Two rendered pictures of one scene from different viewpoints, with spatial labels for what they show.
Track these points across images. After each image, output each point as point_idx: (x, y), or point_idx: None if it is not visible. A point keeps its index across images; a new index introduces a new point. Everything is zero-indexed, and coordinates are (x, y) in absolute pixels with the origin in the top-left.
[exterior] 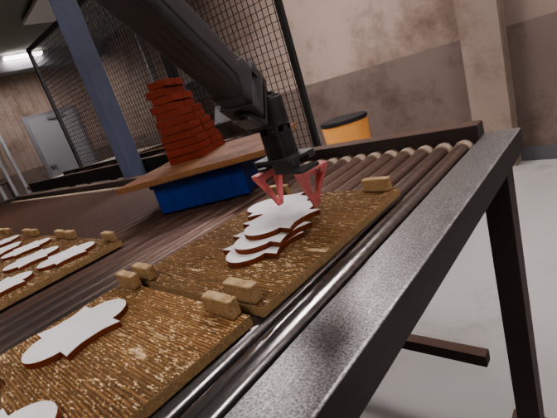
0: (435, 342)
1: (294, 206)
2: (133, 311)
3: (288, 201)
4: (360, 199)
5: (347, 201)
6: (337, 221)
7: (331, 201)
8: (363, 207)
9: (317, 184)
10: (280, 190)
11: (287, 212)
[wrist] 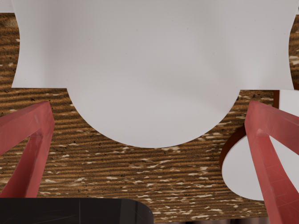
0: None
1: (159, 100)
2: None
3: (288, 166)
4: (65, 190)
5: (92, 180)
6: (0, 81)
7: (144, 179)
8: (10, 157)
9: (18, 187)
10: (261, 167)
11: (147, 47)
